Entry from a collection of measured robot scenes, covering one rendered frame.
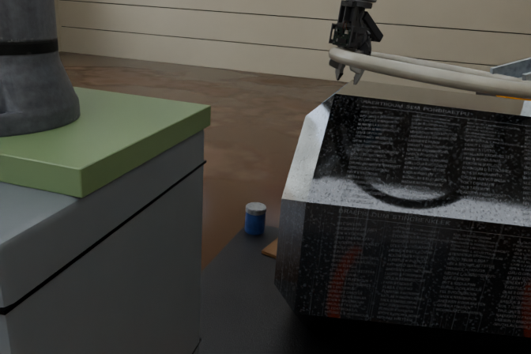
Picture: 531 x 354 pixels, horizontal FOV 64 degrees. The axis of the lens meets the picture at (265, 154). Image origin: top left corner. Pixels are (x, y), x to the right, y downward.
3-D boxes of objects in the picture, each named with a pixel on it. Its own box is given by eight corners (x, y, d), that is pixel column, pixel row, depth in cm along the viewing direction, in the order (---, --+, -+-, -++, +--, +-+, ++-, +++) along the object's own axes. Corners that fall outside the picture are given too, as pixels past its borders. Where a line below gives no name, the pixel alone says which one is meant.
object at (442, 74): (453, 74, 130) (456, 65, 129) (604, 111, 85) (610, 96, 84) (303, 51, 118) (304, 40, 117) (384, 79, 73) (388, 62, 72)
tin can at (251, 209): (266, 227, 212) (269, 204, 208) (261, 236, 203) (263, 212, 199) (247, 224, 214) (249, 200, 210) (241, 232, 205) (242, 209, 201)
